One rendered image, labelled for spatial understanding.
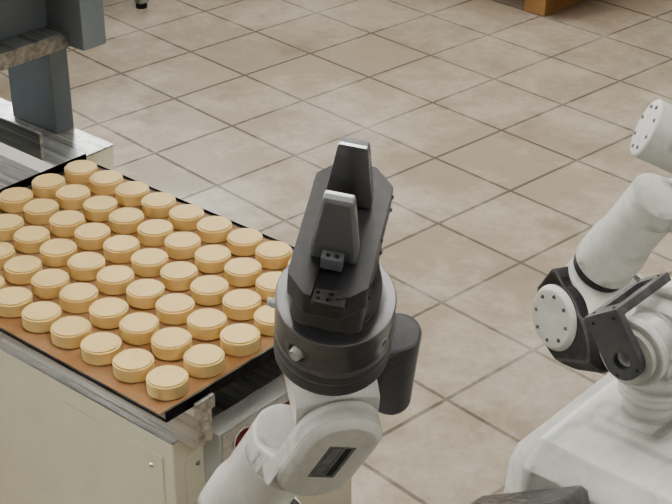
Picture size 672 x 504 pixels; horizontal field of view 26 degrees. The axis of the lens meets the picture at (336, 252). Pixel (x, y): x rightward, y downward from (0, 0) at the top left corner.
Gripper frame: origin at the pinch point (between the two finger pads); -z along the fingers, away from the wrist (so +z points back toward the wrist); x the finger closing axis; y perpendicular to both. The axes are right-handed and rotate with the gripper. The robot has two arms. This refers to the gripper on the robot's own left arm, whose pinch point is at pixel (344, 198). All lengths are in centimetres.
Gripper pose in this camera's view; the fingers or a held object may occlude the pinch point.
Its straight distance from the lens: 96.4
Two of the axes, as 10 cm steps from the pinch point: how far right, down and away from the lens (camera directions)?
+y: 9.8, 2.0, -0.9
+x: 2.1, -7.7, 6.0
